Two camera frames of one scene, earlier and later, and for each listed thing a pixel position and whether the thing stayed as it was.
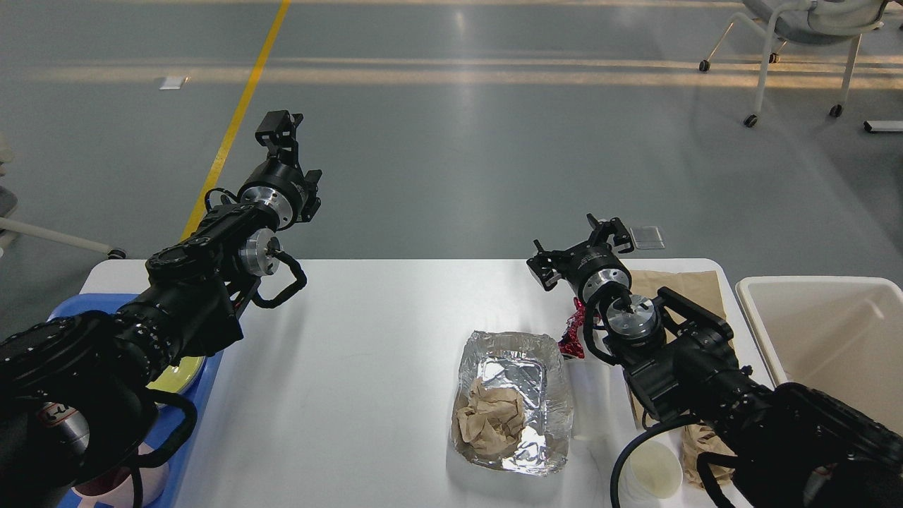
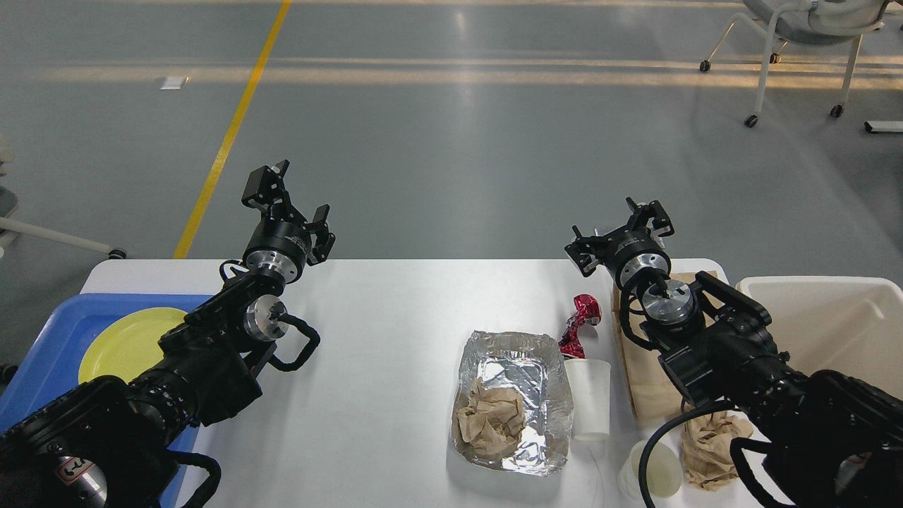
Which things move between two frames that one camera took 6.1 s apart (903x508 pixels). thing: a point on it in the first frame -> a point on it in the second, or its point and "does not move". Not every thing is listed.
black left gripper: [280, 182] -> [279, 247]
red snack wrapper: [571, 343] does not move
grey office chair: [812, 22] does not move
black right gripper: [576, 264] -> [634, 248]
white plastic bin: [840, 336] does not move
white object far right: [873, 125] does not move
